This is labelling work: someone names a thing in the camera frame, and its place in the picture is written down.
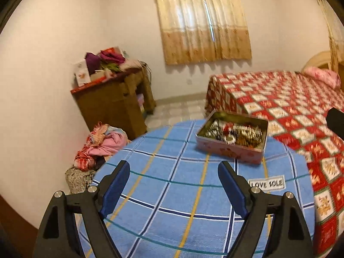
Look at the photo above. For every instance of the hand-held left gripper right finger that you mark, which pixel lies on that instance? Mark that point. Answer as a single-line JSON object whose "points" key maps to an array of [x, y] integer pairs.
{"points": [[232, 190]]}

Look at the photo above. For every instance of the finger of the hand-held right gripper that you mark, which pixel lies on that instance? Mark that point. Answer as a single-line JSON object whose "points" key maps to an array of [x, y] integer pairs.
{"points": [[337, 123]]}

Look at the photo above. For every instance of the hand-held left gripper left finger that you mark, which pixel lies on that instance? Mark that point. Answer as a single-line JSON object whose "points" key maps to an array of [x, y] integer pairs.
{"points": [[115, 190]]}

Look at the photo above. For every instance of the pink metal tin box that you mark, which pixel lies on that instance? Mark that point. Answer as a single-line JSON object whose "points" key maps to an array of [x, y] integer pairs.
{"points": [[228, 151]]}

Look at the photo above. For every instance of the grey patterned cloth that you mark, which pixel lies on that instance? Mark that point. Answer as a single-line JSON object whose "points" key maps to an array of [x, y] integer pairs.
{"points": [[76, 178]]}

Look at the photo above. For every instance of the pink and red clothes pile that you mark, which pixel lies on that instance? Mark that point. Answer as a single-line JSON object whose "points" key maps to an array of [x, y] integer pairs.
{"points": [[107, 145]]}

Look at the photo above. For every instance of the pink pillow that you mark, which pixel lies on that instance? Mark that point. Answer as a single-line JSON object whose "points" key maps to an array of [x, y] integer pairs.
{"points": [[322, 75]]}

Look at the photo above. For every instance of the blue plaid cloth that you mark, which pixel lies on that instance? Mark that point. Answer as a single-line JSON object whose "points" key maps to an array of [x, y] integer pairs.
{"points": [[174, 182]]}

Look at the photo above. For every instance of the bed with red patterned bedspread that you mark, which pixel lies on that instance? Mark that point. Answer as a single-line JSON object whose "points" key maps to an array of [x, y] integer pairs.
{"points": [[282, 99]]}

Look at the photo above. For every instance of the cream headboard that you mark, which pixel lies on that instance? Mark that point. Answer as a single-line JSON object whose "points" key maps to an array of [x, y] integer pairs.
{"points": [[317, 59]]}

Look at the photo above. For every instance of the wooden desk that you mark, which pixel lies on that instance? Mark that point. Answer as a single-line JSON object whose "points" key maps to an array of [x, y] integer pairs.
{"points": [[113, 107]]}

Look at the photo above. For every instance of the cream floral curtain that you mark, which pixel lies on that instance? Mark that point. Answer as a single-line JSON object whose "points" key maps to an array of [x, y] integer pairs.
{"points": [[334, 37]]}

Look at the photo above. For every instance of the stack of pastel folded cloths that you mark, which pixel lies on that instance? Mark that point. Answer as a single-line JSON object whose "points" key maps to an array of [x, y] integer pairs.
{"points": [[140, 103]]}

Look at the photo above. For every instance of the small white and red box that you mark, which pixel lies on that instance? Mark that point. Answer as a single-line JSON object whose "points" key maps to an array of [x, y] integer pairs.
{"points": [[98, 76]]}

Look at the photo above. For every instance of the white carton box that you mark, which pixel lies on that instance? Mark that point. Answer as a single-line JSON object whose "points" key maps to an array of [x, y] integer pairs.
{"points": [[81, 72]]}

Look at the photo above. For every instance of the pile of clothes on desk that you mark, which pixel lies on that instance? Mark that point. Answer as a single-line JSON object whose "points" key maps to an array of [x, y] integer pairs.
{"points": [[110, 56]]}

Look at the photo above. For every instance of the beige patterned curtain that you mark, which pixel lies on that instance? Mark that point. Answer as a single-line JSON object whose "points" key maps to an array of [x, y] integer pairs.
{"points": [[188, 32]]}

